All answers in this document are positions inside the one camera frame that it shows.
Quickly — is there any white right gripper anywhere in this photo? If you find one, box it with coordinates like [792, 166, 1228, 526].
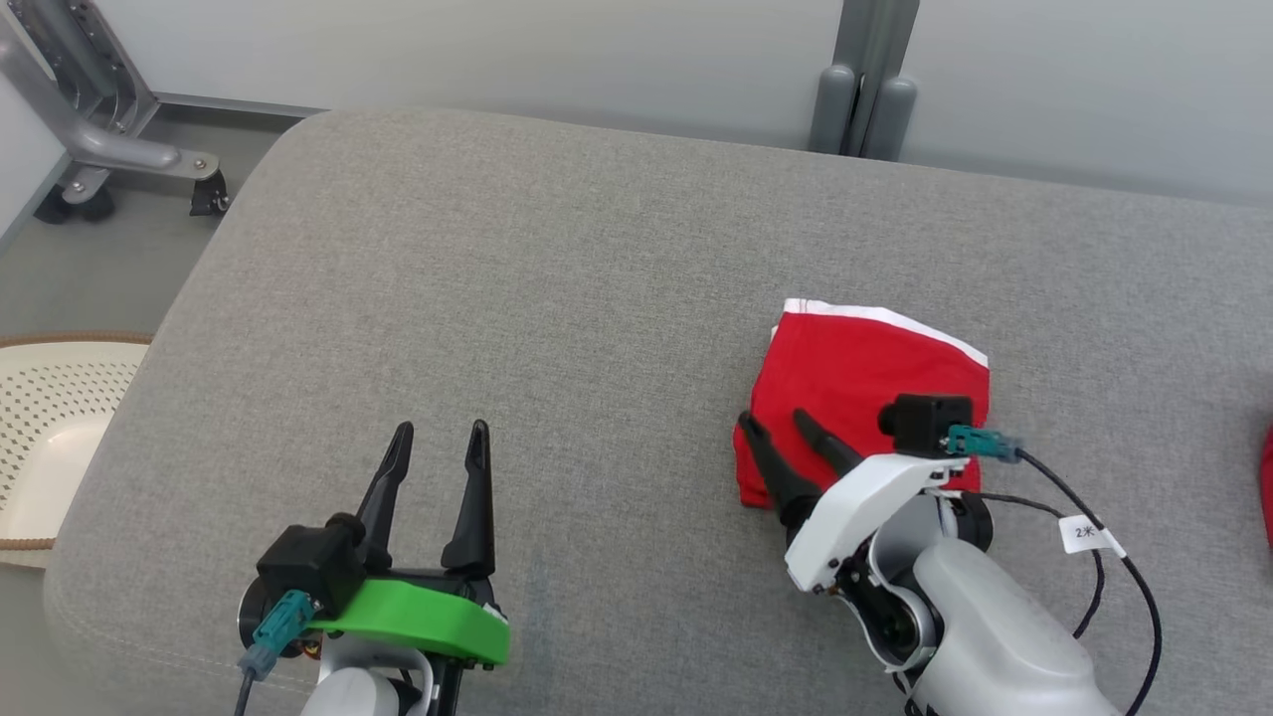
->
[737, 408, 971, 595]

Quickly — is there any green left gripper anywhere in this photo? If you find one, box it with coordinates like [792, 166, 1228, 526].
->
[308, 419, 512, 667]

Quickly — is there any cream perforated laundry basket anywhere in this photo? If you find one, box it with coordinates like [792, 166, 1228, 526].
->
[0, 332, 154, 570]

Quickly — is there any black cable with teal connector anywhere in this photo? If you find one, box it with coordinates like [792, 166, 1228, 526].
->
[233, 589, 319, 716]
[943, 425, 1165, 716]

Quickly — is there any thin black cable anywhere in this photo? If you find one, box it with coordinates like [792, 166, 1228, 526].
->
[960, 490, 1107, 640]

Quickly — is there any white printed cable tag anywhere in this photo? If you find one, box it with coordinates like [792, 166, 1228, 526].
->
[1058, 514, 1128, 556]

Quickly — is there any grey double partition post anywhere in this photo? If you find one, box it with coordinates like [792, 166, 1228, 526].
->
[808, 0, 922, 162]

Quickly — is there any grey metal frame with casters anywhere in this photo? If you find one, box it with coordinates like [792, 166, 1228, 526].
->
[0, 0, 232, 226]

